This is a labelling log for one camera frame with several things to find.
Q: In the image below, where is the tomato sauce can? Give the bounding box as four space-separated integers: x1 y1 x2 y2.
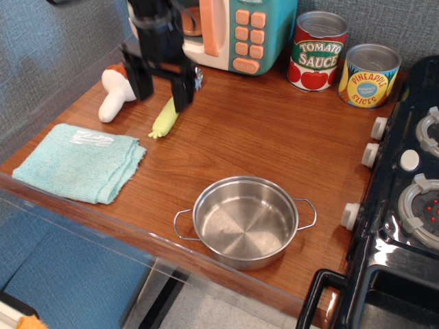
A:
287 11 348 91

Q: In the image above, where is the grey stove burner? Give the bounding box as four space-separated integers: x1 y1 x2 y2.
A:
398 173 438 249
415 106 439 158

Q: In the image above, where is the orange microwave turntable plate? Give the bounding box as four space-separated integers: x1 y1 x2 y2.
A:
181 6 202 36

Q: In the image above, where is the teal toy microwave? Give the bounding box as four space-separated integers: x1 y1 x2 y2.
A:
127 0 298 77

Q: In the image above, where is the white round stove button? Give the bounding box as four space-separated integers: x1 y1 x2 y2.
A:
399 149 420 172

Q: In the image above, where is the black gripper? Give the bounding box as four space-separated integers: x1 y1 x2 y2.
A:
123 1 197 112

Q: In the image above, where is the white stove knob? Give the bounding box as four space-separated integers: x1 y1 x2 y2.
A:
341 203 360 231
370 117 388 141
361 143 379 168

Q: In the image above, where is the light blue folded cloth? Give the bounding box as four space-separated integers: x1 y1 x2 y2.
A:
12 123 147 205

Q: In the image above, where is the stainless steel pot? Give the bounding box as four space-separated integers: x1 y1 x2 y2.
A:
189 175 318 271

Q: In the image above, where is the plush white brown mushroom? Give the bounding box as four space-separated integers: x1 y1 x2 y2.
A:
98 64 136 123

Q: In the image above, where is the spoon with green handle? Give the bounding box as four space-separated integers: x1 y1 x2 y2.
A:
148 67 204 139

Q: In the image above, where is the black toy stove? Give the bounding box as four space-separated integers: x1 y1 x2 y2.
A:
296 56 438 328

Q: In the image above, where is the pineapple slices can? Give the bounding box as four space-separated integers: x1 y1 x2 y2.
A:
338 43 401 109

